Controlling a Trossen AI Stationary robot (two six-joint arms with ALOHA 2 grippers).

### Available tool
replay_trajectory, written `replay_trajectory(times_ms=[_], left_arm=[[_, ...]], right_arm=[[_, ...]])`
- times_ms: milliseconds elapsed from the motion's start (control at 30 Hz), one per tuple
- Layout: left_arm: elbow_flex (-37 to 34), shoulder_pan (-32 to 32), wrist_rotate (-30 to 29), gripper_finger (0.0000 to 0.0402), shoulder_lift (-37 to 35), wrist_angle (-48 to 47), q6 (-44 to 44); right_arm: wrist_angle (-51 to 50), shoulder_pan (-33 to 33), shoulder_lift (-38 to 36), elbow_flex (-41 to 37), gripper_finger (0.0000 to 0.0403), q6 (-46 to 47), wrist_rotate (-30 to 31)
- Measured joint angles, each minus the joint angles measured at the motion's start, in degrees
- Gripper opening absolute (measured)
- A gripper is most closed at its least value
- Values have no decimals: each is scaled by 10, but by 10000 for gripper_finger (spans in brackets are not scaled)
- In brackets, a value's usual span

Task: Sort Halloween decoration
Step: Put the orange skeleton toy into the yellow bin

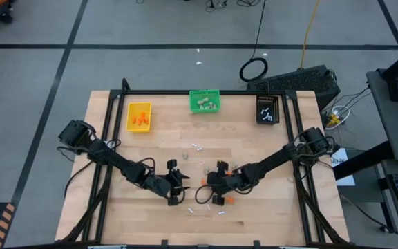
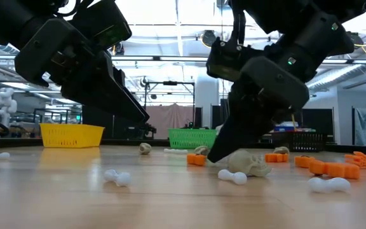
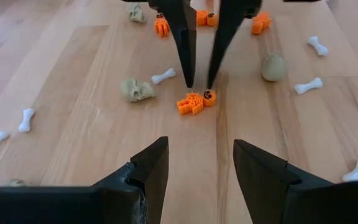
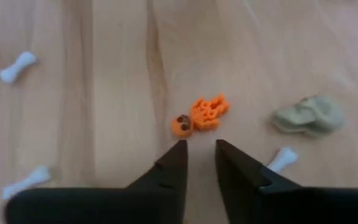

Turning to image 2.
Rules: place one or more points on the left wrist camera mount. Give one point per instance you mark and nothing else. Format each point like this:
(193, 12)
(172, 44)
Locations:
(106, 22)

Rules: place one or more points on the black stand frame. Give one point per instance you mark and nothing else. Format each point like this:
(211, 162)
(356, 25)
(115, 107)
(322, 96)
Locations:
(170, 83)

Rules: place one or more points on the silver ceiling duct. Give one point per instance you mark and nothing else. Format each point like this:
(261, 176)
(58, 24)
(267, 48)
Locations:
(338, 74)

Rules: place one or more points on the black partition screen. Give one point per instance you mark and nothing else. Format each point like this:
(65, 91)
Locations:
(319, 121)
(119, 130)

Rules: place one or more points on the black background robot arm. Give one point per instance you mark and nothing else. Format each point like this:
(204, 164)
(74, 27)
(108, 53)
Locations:
(146, 130)

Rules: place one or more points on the beige plastic skull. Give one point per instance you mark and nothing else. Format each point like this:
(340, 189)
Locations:
(281, 150)
(200, 150)
(145, 148)
(246, 163)

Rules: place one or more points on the pink curtain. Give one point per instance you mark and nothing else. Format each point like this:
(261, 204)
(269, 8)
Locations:
(170, 116)

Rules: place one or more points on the black plastic basket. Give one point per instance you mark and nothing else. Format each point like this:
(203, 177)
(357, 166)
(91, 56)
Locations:
(300, 142)

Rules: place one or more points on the blue box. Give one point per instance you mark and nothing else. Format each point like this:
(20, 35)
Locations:
(286, 128)

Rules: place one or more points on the black cabinet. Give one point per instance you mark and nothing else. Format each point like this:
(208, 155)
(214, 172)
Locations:
(216, 117)

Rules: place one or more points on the white building column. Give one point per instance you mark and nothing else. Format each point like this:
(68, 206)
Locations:
(206, 95)

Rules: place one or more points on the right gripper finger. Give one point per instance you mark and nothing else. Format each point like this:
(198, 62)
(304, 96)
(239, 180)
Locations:
(240, 133)

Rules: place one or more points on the green plastic basket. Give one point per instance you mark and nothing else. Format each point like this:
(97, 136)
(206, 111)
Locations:
(189, 139)

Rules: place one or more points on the yellow plastic basket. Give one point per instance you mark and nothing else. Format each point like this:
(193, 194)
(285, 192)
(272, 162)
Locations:
(71, 136)

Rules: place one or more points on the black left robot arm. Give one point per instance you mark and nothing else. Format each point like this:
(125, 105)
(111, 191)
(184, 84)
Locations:
(5, 16)

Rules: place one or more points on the black table frame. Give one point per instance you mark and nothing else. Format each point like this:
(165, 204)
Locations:
(129, 142)

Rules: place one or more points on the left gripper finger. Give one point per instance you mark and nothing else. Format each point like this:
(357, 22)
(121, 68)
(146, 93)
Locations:
(100, 92)

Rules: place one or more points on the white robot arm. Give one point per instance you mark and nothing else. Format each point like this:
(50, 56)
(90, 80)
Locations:
(4, 105)

